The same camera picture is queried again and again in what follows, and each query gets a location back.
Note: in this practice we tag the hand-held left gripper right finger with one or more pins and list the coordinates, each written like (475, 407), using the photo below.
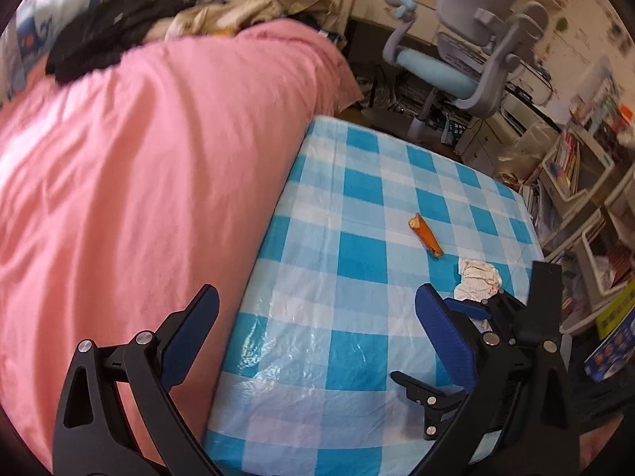
(446, 337)

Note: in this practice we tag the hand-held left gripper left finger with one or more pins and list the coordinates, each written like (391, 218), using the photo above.
(188, 337)

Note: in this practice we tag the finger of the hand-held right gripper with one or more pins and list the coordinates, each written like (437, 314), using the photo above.
(431, 401)
(471, 308)

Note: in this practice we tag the red-print paper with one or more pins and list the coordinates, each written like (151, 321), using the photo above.
(478, 277)

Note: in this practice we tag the orange peel scrap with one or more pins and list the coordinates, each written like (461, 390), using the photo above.
(426, 235)

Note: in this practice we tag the blue printed box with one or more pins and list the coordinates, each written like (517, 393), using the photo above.
(610, 337)

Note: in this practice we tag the pile of papers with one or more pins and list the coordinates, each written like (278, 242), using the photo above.
(533, 208)

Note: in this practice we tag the blue checkered tablecloth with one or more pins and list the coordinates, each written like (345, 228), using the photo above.
(347, 258)

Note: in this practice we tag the white shelf rack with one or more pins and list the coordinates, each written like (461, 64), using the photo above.
(595, 178)

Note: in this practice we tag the row of upright books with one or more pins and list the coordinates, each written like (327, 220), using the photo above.
(568, 158)

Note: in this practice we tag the translucent plastic bag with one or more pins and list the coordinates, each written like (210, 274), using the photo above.
(531, 148)

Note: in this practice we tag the white drawer cabinet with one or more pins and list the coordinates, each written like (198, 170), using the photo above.
(486, 144)

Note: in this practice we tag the pink blanket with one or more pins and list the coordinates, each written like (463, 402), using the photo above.
(124, 183)

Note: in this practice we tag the white printer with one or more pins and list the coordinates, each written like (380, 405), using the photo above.
(521, 104)

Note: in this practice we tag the grey blue office chair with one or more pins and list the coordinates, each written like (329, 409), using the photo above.
(436, 67)

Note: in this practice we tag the black jacket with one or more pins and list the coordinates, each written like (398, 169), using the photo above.
(99, 34)

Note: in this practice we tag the cream cloth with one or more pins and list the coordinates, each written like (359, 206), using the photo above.
(223, 15)

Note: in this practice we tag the printed curtain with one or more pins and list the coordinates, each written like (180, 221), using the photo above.
(30, 34)

